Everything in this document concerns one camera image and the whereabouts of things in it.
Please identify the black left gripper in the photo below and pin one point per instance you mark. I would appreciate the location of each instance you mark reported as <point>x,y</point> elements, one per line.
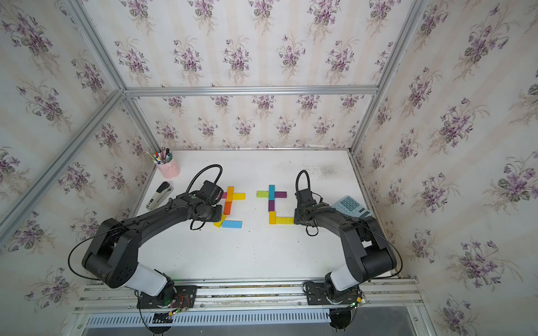
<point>218,218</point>

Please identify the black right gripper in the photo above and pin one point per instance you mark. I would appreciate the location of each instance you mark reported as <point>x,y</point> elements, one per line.
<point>297,218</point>

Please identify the orange wooden block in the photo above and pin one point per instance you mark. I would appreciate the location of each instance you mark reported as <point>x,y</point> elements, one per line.
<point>227,208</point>

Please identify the light blue wooden block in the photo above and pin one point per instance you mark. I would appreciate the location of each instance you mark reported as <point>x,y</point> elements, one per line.
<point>232,224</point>

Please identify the orange-yellow wooden block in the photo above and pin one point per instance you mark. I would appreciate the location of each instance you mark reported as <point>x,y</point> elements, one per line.
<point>230,194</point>

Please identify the lemon yellow block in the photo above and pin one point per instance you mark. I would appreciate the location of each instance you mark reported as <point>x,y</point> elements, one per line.
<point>284,221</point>

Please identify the teal wooden block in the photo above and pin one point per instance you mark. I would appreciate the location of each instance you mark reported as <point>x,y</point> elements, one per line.
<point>271,193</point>

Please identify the green wooden block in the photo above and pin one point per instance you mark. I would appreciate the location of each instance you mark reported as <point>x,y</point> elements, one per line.
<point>262,194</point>

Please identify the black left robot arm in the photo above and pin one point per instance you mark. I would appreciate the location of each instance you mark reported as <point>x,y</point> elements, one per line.
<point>112,256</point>

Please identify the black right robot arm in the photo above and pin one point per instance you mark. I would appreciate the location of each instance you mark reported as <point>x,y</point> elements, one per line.
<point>368,253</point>

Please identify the light blue calculator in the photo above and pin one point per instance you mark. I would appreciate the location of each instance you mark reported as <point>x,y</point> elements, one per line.
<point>351,207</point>

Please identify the black and white stapler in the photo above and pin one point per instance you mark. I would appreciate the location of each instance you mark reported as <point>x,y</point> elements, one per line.
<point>161,195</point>

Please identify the pink metal pen bucket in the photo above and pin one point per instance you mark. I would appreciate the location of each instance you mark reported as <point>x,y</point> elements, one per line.
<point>169,170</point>

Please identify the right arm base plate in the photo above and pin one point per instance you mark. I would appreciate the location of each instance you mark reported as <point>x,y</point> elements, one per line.
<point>318,293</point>

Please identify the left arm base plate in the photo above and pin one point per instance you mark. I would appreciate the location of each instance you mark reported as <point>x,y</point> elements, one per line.
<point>179,297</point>

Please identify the aluminium front rail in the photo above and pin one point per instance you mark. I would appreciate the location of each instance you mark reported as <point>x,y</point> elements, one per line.
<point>226,294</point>

